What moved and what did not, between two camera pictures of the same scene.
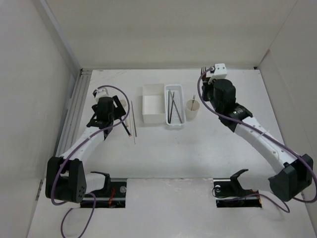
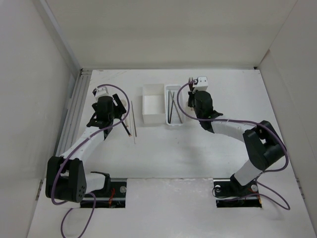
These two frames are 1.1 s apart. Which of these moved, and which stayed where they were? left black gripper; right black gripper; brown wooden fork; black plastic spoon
Moved: brown wooden fork; right black gripper
Stayed: left black gripper; black plastic spoon
